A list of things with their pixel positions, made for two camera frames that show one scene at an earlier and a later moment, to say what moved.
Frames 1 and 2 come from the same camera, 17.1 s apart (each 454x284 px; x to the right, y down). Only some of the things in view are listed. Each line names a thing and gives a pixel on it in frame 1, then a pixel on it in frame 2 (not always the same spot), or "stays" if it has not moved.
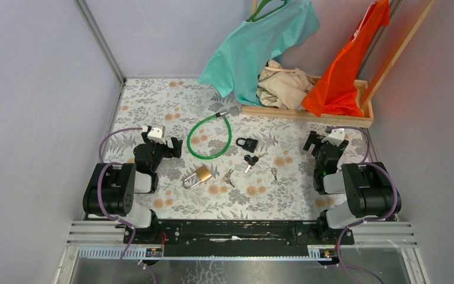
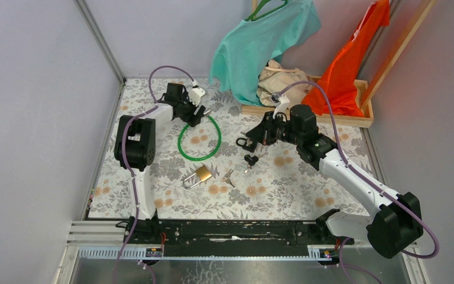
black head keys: [251, 161] stays
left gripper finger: [177, 147] -> [195, 119]
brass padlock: [203, 173] stays
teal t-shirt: [256, 43] stays
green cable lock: [219, 114] -> [207, 113]
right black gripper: [314, 139] -> [262, 133]
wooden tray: [305, 116] stays
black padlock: [250, 144] stays
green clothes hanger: [252, 18] stays
